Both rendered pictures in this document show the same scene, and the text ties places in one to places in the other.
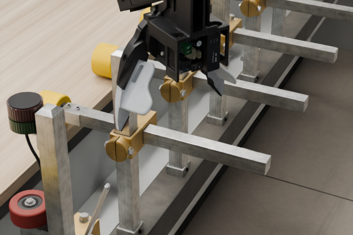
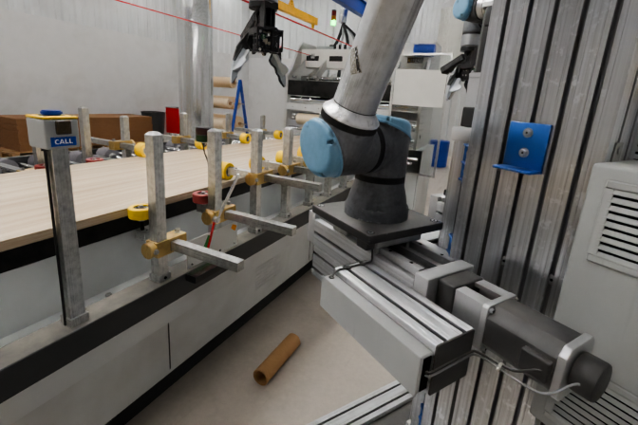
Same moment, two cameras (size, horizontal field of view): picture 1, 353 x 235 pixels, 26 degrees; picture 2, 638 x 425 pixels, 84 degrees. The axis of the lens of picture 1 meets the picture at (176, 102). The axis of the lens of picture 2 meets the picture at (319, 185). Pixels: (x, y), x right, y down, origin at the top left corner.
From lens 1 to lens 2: 59 cm
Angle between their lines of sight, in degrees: 17
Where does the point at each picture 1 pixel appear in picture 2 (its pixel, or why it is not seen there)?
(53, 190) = (212, 174)
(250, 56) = (328, 183)
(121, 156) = (252, 181)
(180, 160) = (286, 209)
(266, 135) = not seen: hidden behind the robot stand
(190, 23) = (264, 19)
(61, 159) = (217, 157)
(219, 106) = (309, 195)
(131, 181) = (255, 199)
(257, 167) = (315, 187)
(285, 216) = not seen: hidden behind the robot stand
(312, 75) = not seen: hidden behind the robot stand
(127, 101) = (235, 65)
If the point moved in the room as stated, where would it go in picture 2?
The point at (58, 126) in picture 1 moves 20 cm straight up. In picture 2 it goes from (217, 138) to (217, 79)
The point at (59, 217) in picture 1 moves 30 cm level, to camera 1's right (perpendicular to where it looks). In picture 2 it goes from (214, 190) to (296, 195)
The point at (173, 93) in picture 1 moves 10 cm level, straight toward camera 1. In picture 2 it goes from (283, 170) to (280, 175)
